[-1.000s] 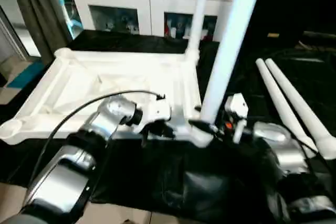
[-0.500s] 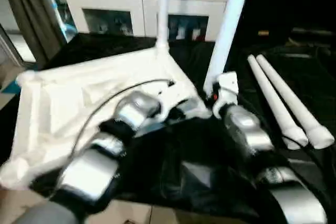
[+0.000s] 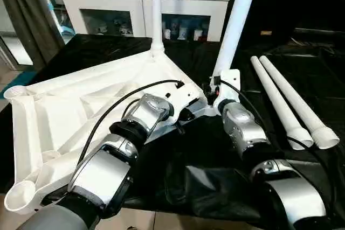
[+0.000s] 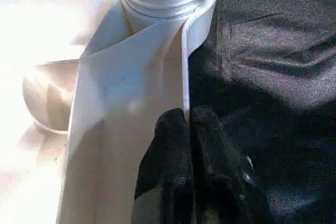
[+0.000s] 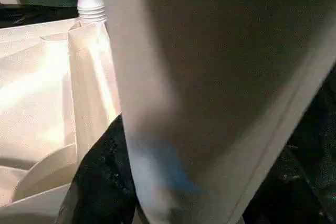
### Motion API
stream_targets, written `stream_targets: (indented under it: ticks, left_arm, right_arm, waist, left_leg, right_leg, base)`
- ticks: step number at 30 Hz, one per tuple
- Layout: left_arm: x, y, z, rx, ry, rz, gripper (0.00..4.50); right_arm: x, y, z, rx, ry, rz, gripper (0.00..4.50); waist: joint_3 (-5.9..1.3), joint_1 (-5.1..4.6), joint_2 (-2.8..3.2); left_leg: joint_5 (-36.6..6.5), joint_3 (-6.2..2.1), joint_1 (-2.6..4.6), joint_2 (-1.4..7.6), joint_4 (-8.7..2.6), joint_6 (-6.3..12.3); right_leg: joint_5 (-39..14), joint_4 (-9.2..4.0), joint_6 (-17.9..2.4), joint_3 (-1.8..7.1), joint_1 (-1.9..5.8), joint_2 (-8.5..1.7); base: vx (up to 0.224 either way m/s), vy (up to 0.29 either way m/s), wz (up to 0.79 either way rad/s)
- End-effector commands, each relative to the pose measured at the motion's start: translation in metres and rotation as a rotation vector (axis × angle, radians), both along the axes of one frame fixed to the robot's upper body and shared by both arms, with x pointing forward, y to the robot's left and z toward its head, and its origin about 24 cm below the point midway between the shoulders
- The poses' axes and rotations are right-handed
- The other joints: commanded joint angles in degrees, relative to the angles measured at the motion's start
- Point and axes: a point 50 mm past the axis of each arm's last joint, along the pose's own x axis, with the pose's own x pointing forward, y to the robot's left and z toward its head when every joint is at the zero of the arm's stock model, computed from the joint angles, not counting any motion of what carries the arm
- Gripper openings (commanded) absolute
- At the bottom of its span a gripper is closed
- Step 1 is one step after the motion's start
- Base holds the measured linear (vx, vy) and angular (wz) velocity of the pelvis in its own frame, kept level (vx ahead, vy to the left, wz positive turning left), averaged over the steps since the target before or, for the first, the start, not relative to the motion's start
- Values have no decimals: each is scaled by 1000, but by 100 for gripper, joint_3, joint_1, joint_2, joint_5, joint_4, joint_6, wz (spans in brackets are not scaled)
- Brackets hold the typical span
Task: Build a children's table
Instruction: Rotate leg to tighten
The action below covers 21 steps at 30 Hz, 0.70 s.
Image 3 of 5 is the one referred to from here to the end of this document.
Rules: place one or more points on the white plastic table leg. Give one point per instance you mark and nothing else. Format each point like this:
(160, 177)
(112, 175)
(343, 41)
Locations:
(275, 100)
(296, 100)
(237, 25)
(157, 12)

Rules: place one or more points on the white plastic table top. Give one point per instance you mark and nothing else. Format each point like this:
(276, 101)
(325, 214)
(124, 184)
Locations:
(67, 111)

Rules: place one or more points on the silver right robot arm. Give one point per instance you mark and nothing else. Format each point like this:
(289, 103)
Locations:
(242, 127)

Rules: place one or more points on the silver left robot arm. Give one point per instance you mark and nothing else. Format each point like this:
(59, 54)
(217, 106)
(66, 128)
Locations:
(145, 114)

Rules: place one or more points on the white red mug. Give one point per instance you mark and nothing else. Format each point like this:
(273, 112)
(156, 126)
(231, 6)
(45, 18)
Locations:
(202, 37)

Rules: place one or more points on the black work mat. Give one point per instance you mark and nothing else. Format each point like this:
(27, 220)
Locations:
(202, 173)

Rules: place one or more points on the black fabric bag yellow label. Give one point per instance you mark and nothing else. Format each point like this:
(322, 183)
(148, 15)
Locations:
(296, 3)

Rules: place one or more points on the white glass-door cabinet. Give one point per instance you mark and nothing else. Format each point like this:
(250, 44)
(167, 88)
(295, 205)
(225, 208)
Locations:
(113, 3)

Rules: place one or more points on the light blue packaged box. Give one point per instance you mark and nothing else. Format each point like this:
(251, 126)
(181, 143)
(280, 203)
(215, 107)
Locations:
(58, 9)

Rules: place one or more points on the teal floor mat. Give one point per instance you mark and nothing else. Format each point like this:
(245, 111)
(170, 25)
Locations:
(21, 77)

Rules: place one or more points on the grey curtain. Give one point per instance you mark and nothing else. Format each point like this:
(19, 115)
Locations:
(24, 17)

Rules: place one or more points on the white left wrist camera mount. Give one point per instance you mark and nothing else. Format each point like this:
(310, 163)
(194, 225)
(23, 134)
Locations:
(184, 95)

